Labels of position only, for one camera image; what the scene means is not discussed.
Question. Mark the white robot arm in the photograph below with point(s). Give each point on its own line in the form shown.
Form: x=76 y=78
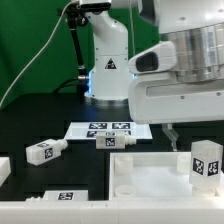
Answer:
x=179 y=79

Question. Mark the white front fence wall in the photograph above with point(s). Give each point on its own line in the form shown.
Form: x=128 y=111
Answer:
x=191 y=211

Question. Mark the black camera on mount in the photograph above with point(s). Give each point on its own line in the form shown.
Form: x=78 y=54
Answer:
x=95 y=5

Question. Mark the white square tabletop tray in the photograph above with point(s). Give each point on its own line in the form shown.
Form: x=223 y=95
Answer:
x=154 y=175

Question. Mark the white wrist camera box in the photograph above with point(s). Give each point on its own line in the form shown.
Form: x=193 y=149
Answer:
x=159 y=58

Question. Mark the white left fence block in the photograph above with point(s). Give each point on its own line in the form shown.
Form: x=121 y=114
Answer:
x=5 y=169

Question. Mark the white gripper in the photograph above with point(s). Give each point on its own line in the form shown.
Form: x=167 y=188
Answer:
x=160 y=99

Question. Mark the white marker base sheet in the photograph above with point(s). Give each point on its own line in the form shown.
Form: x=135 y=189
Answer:
x=88 y=130

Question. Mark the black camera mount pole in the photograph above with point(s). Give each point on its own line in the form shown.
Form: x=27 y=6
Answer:
x=76 y=18

